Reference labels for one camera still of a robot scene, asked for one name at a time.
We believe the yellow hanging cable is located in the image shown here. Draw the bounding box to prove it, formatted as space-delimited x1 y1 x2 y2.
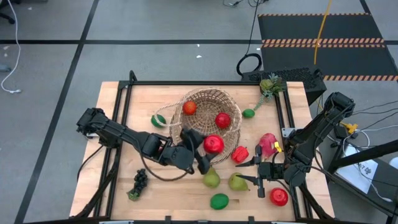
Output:
313 0 333 65

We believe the yellow cable connector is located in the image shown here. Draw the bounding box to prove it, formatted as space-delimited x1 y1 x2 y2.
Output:
341 122 359 135

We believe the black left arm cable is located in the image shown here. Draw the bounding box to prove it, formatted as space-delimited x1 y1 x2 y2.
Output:
139 152 191 182

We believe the pink dragon fruit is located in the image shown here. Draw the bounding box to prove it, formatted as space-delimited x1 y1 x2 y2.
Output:
258 133 279 159

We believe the black perforated computer case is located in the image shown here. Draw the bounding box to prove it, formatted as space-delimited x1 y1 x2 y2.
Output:
241 67 327 106

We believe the black ramp with orange stripes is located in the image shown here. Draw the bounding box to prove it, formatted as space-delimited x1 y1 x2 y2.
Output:
257 12 398 82

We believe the red apple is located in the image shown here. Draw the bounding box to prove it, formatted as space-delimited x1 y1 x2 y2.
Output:
215 112 232 129
203 134 225 154

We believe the woven basket with rope handles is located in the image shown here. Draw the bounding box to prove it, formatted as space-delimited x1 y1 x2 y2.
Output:
153 88 243 166

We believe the black office chair base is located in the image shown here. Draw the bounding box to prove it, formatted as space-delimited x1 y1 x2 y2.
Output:
0 0 22 25

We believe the large green lime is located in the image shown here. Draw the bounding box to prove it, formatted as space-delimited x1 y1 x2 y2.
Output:
210 193 230 211

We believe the black metal stand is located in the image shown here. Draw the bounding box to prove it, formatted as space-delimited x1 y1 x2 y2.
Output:
326 139 398 175

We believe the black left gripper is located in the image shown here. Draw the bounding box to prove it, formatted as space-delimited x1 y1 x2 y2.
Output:
163 128 220 175

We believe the green pear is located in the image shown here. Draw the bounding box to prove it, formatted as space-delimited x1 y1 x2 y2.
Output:
228 172 250 192
203 167 221 189

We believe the red bell pepper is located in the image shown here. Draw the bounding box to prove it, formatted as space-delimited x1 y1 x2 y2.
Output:
231 146 250 164

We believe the red tomato with green calyx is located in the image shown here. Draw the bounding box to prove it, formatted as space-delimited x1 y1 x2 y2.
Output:
269 187 289 207

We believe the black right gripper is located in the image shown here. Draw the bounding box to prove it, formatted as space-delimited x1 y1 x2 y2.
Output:
235 144 285 198

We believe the black grape bunch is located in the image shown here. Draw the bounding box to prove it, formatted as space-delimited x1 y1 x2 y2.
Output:
126 168 149 202

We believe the white floor cable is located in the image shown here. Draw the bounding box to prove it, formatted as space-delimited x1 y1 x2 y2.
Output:
0 0 22 94

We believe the black coiled floor cable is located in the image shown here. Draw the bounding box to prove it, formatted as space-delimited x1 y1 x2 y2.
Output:
235 0 264 77

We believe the orange-red tomato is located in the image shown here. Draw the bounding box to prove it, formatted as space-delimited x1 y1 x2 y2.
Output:
182 100 198 116

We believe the medium green lime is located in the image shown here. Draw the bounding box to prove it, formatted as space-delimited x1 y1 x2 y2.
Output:
150 114 167 129

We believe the artificial green succulent plant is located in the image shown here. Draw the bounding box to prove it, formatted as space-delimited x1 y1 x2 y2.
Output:
253 73 287 111

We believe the white paper sheet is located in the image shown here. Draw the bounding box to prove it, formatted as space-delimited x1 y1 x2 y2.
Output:
335 145 379 194

